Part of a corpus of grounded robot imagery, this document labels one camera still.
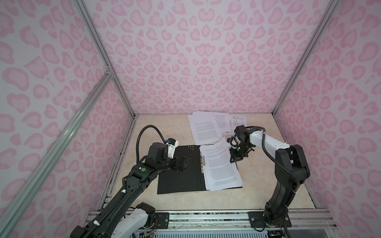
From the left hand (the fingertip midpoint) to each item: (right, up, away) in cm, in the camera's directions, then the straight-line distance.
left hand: (185, 157), depth 75 cm
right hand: (+27, -4, +13) cm, 30 cm away
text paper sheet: (+26, +22, +43) cm, 55 cm away
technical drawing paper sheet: (+36, +20, +43) cm, 60 cm away
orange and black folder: (+2, -15, +12) cm, 20 cm away
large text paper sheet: (+12, +15, +37) cm, 42 cm away
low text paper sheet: (+19, -12, +14) cm, 27 cm away
